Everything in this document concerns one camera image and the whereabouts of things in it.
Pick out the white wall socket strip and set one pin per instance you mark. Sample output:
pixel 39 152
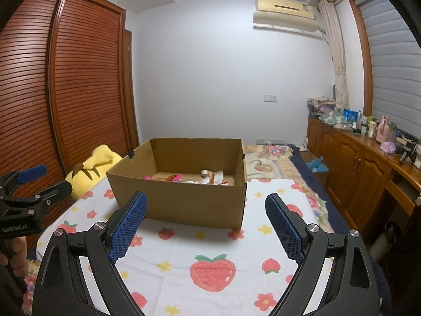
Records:
pixel 271 141

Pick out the person's left hand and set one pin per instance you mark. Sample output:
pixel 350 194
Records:
pixel 18 256

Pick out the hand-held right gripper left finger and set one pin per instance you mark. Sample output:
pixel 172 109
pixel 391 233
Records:
pixel 128 230

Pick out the navy bed sheet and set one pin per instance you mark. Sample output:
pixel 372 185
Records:
pixel 335 217

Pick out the cluster of toiletry bottles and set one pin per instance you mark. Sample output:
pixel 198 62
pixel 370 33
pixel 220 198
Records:
pixel 365 125

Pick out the green bottle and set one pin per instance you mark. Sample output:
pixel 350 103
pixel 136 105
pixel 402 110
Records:
pixel 394 131

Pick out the wooden louvered wardrobe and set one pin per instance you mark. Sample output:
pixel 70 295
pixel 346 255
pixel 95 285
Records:
pixel 82 89

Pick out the strawberry printed blanket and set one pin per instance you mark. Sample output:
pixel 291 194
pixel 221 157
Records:
pixel 184 247

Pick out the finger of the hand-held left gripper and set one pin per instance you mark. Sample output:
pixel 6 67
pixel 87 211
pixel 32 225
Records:
pixel 31 173
pixel 56 191

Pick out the yellow plush toy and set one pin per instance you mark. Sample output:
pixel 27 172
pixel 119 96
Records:
pixel 88 168

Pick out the brown cardboard box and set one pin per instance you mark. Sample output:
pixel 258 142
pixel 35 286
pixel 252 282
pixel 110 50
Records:
pixel 177 200

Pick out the floral quilt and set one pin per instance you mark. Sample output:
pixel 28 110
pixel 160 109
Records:
pixel 269 158

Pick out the small purple pouch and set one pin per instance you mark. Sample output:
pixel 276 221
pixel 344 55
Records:
pixel 388 147

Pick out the green patterned cloth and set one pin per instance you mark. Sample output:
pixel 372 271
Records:
pixel 335 119

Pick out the black camera gadget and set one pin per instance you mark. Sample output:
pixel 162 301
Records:
pixel 407 153

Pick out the small grey fan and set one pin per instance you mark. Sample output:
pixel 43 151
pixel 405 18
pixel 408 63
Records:
pixel 334 92

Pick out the grey window blind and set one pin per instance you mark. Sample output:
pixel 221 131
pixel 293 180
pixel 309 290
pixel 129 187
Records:
pixel 394 72

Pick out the wooden sideboard cabinet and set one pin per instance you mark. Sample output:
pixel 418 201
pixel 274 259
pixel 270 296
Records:
pixel 352 164

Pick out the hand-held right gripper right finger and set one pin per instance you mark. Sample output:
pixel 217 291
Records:
pixel 286 230

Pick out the silver packet with white end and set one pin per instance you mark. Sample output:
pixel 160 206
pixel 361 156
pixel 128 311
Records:
pixel 210 176

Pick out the beige air conditioner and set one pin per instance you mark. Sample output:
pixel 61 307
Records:
pixel 286 13

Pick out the pile of folded cloths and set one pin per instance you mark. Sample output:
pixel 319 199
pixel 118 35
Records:
pixel 320 107

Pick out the small box with blue cloth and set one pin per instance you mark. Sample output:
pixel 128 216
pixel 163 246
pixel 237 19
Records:
pixel 315 166

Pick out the white wall switch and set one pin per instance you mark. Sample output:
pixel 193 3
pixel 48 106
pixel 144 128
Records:
pixel 270 98

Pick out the wooden window frame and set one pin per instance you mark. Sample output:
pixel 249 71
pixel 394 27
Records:
pixel 364 56

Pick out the blue carton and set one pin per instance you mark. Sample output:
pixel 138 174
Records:
pixel 349 115

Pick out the cream patterned curtain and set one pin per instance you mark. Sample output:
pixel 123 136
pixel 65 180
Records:
pixel 340 79

